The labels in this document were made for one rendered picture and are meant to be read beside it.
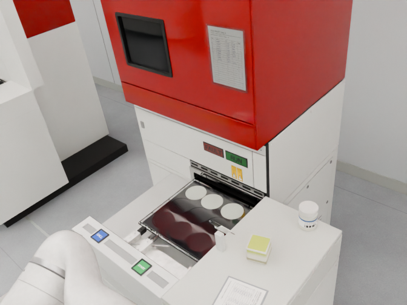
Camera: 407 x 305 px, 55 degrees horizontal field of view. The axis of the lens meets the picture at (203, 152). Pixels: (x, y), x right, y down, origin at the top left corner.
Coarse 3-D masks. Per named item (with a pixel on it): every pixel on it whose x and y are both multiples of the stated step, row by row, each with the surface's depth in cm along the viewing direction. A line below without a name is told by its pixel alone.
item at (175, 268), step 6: (138, 240) 166; (144, 240) 165; (150, 252) 160; (156, 252) 159; (162, 252) 159; (150, 258) 157; (156, 258) 157; (162, 258) 156; (168, 258) 156; (162, 264) 154; (168, 264) 153; (174, 264) 153; (180, 264) 153; (168, 270) 151; (174, 270) 151; (180, 270) 151
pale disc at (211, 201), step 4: (208, 196) 180; (212, 196) 180; (216, 196) 180; (204, 200) 178; (208, 200) 178; (212, 200) 178; (216, 200) 178; (220, 200) 177; (204, 204) 176; (208, 204) 176; (212, 204) 176; (216, 204) 176; (220, 204) 175; (208, 208) 174; (212, 208) 174
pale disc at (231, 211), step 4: (228, 204) 175; (232, 204) 175; (236, 204) 174; (224, 208) 173; (228, 208) 173; (232, 208) 172; (236, 208) 172; (240, 208) 172; (224, 212) 171; (228, 212) 171; (232, 212) 170; (236, 212) 170; (240, 212) 170; (224, 216) 169; (228, 216) 169; (232, 216) 168; (236, 216) 168; (240, 216) 168
